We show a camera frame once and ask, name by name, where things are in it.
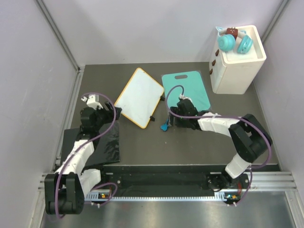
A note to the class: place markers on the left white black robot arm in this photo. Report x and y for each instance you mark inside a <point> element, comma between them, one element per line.
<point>66,188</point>

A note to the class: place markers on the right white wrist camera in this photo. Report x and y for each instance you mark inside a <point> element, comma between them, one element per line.
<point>182,97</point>

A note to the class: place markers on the brown toy cube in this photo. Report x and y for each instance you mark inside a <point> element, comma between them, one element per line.
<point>232,31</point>

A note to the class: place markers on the yellow framed whiteboard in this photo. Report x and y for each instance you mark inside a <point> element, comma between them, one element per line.
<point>139,98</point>

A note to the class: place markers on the grey slotted cable duct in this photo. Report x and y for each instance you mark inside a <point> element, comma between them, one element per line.
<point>217,196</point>

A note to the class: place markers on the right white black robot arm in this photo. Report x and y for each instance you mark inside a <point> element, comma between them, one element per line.
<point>249,137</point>

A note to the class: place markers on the blue heart eraser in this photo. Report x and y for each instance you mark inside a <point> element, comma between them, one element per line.
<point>165,126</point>

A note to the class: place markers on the teal cutting board mat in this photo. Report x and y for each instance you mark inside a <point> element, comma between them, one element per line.
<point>193,87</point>

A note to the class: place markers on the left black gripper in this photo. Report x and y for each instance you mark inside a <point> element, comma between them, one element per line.
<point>109,114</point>

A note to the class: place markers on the white drawer cabinet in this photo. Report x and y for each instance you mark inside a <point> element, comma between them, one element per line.
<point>231,72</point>

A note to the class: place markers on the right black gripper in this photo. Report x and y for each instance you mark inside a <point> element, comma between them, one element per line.
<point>177,123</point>

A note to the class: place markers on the teal cat ear headphones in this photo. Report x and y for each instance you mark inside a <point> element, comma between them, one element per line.
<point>227,43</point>

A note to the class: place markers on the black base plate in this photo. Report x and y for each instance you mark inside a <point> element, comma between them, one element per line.
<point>191,179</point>

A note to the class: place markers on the black glossy mat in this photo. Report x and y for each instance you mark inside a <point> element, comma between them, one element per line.
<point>107,151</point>

